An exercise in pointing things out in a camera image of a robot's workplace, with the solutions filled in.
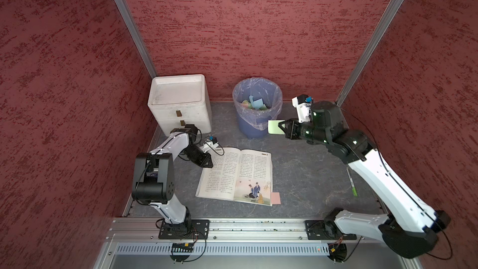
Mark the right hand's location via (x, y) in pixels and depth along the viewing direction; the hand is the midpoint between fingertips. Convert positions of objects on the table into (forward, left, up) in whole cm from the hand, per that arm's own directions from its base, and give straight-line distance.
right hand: (278, 129), depth 66 cm
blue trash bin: (+13, +11, -17) cm, 24 cm away
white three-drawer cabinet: (+26, +46, -9) cm, 53 cm away
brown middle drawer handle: (+20, +45, -20) cm, 53 cm away
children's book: (-5, +13, -30) cm, 33 cm away
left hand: (-2, +30, -28) cm, 41 cm away
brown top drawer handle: (+20, +45, -13) cm, 51 cm away
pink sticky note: (-16, -1, -33) cm, 36 cm away
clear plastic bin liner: (+30, -2, -10) cm, 32 cm away
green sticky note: (+1, +1, -1) cm, 2 cm away
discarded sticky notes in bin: (+31, +5, -19) cm, 37 cm away
